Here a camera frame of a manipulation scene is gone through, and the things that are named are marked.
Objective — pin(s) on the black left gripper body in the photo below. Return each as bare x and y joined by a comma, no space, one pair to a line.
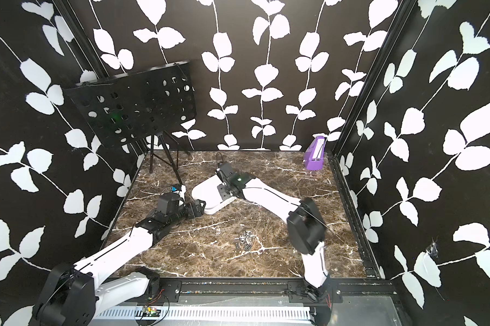
187,211

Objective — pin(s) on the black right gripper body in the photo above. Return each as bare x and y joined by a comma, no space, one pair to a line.
224,191

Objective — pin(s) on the white plastic storage box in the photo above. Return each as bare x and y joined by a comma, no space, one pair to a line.
212,192

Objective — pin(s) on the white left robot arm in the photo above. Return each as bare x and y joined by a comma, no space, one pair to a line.
74,294

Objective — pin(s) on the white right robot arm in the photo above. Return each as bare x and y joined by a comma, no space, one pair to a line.
305,226

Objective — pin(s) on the purple box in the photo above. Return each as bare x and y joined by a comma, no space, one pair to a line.
313,158

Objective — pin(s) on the black tripod music stand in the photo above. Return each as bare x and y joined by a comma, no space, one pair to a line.
129,107

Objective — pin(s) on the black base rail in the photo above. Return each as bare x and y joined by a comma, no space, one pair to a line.
337,289

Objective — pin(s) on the white perforated cable duct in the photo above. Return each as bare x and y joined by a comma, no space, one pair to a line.
207,313

